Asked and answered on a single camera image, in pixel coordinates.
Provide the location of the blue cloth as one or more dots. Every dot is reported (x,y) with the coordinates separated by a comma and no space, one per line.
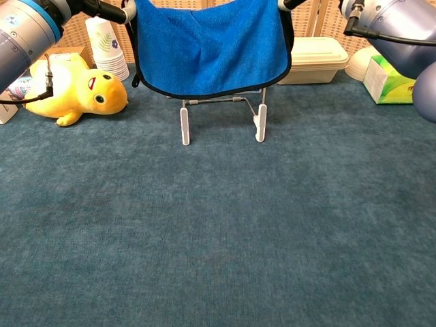
(211,51)

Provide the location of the brown cardboard box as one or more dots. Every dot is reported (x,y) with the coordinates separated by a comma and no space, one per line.
(68,51)

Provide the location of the stack of paper cups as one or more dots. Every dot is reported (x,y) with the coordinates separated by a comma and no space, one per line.
(109,51)

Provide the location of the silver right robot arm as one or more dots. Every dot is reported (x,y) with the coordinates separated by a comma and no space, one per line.
(402,37)

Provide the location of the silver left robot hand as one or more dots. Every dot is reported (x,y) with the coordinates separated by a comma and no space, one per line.
(102,8)

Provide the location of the teal table cloth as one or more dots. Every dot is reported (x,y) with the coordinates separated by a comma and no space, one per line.
(218,221)

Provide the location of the yellow plush toy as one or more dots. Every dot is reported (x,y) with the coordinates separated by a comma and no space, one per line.
(95,95)

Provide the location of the woven folding screen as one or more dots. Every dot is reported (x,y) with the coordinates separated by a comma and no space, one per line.
(306,20)

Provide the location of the green tissue pack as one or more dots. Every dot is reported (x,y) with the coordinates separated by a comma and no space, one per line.
(385,85)

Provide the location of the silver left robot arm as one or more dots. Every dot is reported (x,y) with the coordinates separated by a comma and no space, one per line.
(20,37)

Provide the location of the white bowl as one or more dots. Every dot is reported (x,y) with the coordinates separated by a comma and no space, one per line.
(357,64)

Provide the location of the white cardboard box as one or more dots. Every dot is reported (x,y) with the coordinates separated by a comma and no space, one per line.
(5,112)

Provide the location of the beige lidded food container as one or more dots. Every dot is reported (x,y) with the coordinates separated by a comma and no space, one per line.
(316,58)

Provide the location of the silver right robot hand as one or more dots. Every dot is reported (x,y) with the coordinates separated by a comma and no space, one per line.
(287,4)

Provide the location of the small blue-labelled plastic bottle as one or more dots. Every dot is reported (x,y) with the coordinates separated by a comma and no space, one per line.
(20,88)

